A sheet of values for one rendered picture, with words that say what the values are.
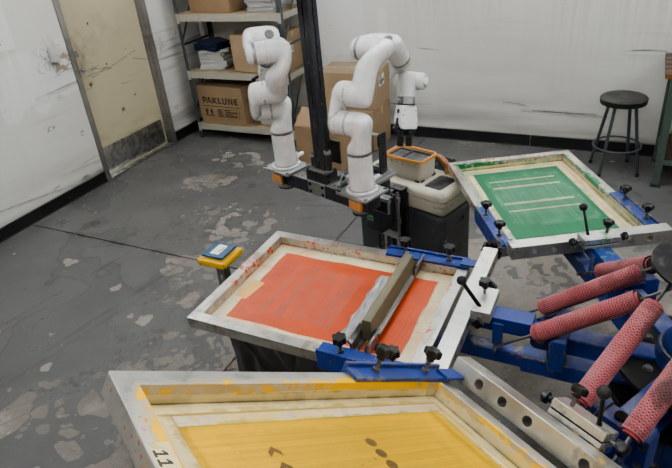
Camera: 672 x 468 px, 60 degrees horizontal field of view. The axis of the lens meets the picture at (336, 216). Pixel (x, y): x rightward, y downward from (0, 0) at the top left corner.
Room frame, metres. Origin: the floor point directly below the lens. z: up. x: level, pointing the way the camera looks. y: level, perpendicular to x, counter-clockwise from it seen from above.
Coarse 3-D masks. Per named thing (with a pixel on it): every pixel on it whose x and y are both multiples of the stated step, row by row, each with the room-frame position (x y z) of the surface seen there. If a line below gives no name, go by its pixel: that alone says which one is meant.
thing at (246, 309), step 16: (272, 288) 1.69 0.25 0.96; (240, 304) 1.62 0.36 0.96; (256, 304) 1.61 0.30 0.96; (352, 304) 1.56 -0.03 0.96; (256, 320) 1.52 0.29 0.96; (272, 320) 1.51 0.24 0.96; (288, 320) 1.50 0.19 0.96; (336, 320) 1.48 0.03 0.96; (400, 320) 1.45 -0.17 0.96; (416, 320) 1.44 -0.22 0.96; (320, 336) 1.41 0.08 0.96; (384, 336) 1.38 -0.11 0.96; (400, 336) 1.37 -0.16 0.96; (400, 352) 1.30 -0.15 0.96
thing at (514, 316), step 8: (496, 312) 1.34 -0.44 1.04; (504, 312) 1.33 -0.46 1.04; (512, 312) 1.33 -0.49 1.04; (520, 312) 1.33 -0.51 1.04; (528, 312) 1.32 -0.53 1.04; (496, 320) 1.31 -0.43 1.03; (504, 320) 1.30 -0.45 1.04; (512, 320) 1.30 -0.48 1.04; (520, 320) 1.29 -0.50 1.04; (528, 320) 1.29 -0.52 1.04; (488, 328) 1.32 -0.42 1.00; (504, 328) 1.30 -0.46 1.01; (512, 328) 1.29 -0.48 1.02; (520, 328) 1.28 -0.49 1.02; (528, 328) 1.27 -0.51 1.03; (520, 336) 1.28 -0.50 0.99
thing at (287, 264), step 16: (288, 256) 1.89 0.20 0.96; (304, 256) 1.88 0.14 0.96; (272, 272) 1.79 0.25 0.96; (288, 272) 1.78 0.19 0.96; (352, 272) 1.74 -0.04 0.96; (368, 272) 1.73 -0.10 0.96; (384, 272) 1.72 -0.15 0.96; (368, 288) 1.64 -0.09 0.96; (416, 288) 1.61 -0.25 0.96; (432, 288) 1.60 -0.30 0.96; (400, 304) 1.53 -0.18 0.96; (416, 304) 1.52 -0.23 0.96
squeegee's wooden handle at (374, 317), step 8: (408, 256) 1.65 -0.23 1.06; (400, 264) 1.61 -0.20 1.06; (408, 264) 1.62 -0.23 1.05; (400, 272) 1.56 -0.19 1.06; (408, 272) 1.62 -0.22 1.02; (392, 280) 1.52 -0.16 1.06; (400, 280) 1.55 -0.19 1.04; (384, 288) 1.48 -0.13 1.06; (392, 288) 1.49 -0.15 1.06; (400, 288) 1.55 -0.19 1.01; (384, 296) 1.44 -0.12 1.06; (392, 296) 1.48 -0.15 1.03; (376, 304) 1.41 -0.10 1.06; (384, 304) 1.42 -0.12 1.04; (392, 304) 1.48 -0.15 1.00; (368, 312) 1.37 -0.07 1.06; (376, 312) 1.37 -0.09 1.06; (384, 312) 1.42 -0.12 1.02; (368, 320) 1.34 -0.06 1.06; (376, 320) 1.37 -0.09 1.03; (368, 328) 1.33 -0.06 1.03; (376, 328) 1.36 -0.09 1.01; (368, 336) 1.33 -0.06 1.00
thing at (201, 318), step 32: (256, 256) 1.86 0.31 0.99; (352, 256) 1.84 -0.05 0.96; (384, 256) 1.78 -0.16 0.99; (224, 288) 1.67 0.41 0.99; (448, 288) 1.55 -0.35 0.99; (192, 320) 1.52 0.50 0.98; (224, 320) 1.49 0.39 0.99; (448, 320) 1.42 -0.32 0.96; (288, 352) 1.35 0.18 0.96; (416, 352) 1.26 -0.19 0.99
